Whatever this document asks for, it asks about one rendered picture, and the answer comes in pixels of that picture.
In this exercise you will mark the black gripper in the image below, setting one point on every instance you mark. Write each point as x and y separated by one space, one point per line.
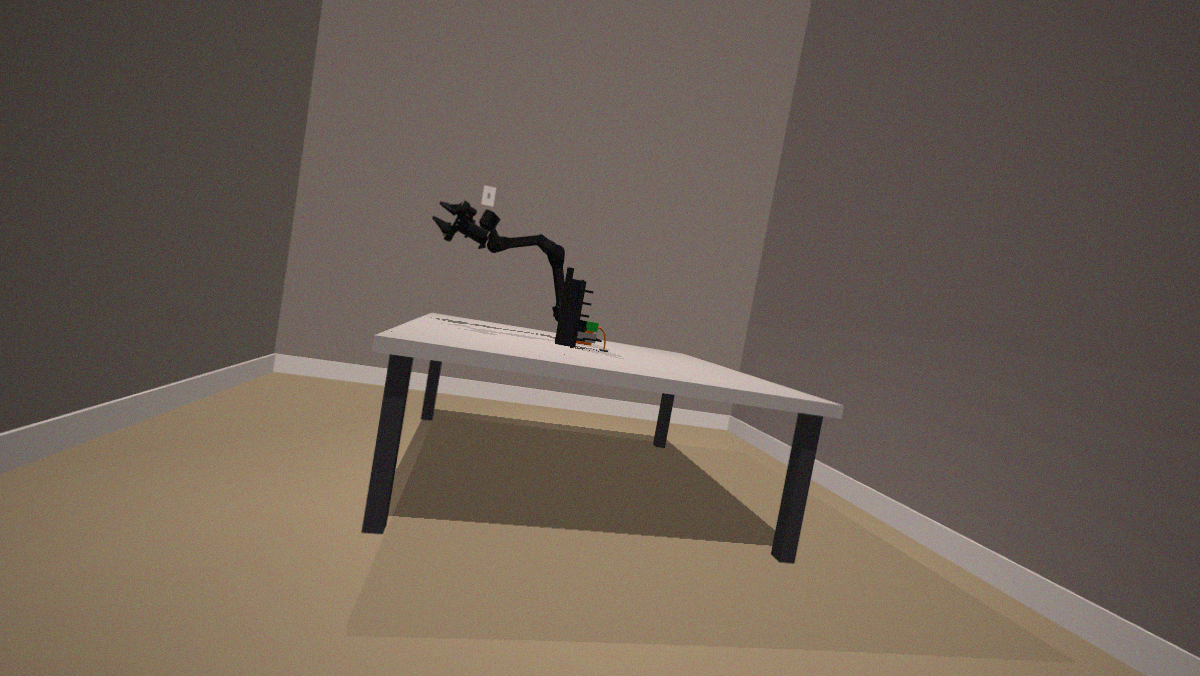
464 226

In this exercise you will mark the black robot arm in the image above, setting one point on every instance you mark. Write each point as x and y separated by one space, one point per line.
496 243

